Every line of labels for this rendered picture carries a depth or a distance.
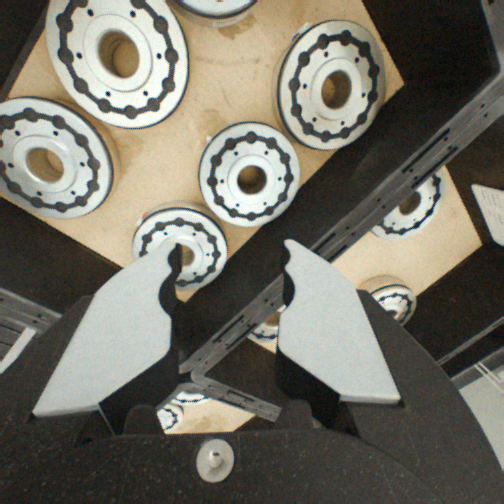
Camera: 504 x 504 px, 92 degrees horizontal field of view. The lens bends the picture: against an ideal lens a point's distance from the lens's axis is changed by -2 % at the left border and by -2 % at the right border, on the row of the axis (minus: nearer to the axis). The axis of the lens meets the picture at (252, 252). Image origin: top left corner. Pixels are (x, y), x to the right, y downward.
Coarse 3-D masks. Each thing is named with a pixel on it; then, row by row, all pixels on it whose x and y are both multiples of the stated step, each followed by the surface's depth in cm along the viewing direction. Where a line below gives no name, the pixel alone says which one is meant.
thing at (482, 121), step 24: (480, 120) 19; (456, 144) 19; (432, 168) 20; (408, 192) 21; (384, 216) 21; (264, 312) 25; (240, 336) 26; (480, 336) 34; (216, 360) 27; (216, 384) 29; (264, 408) 33
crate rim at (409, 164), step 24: (480, 0) 15; (480, 24) 16; (480, 96) 18; (456, 120) 18; (432, 144) 19; (408, 168) 20; (384, 192) 20; (360, 216) 21; (336, 240) 22; (0, 288) 19; (264, 288) 23; (48, 312) 20; (240, 312) 24; (216, 336) 25; (192, 360) 26
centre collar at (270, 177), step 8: (240, 160) 23; (248, 160) 23; (256, 160) 23; (264, 160) 24; (232, 168) 23; (240, 168) 24; (264, 168) 24; (272, 168) 24; (232, 176) 24; (272, 176) 24; (232, 184) 24; (264, 184) 25; (272, 184) 25; (232, 192) 25; (240, 192) 25; (264, 192) 25; (240, 200) 25; (248, 200) 25; (256, 200) 25
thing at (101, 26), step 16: (112, 16) 17; (96, 32) 17; (112, 32) 18; (128, 32) 18; (96, 48) 18; (144, 48) 18; (96, 64) 18; (144, 64) 19; (112, 80) 19; (128, 80) 19; (144, 80) 19
